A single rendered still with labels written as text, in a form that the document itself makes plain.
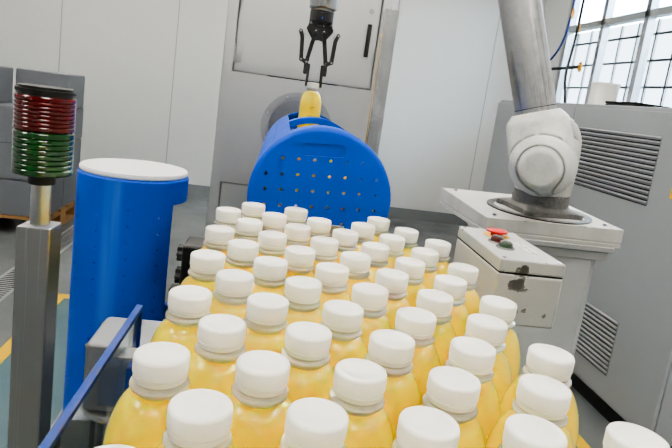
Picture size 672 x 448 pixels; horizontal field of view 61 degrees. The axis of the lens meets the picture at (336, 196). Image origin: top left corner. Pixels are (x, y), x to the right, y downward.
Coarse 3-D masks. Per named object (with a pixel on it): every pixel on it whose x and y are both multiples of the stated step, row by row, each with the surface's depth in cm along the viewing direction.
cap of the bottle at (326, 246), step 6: (312, 240) 77; (318, 240) 77; (324, 240) 78; (330, 240) 78; (336, 240) 78; (312, 246) 77; (318, 246) 76; (324, 246) 76; (330, 246) 76; (336, 246) 77; (318, 252) 76; (324, 252) 76; (330, 252) 77; (336, 252) 78
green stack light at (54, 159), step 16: (16, 144) 62; (32, 144) 62; (48, 144) 62; (64, 144) 64; (16, 160) 62; (32, 160) 62; (48, 160) 63; (64, 160) 64; (32, 176) 62; (48, 176) 63; (64, 176) 65
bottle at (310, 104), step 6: (312, 90) 180; (318, 90) 181; (306, 96) 180; (312, 96) 179; (318, 96) 181; (300, 102) 181; (306, 102) 179; (312, 102) 179; (318, 102) 180; (300, 108) 181; (306, 108) 180; (312, 108) 180; (318, 108) 181; (300, 114) 181; (306, 114) 180; (312, 114) 180; (318, 114) 182; (300, 126) 181
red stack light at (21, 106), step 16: (16, 96) 62; (32, 96) 61; (16, 112) 62; (32, 112) 61; (48, 112) 62; (64, 112) 63; (16, 128) 62; (32, 128) 62; (48, 128) 62; (64, 128) 63
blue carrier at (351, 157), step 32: (288, 128) 123; (320, 128) 109; (288, 160) 109; (320, 160) 110; (352, 160) 110; (256, 192) 110; (288, 192) 110; (320, 192) 111; (352, 192) 111; (384, 192) 112
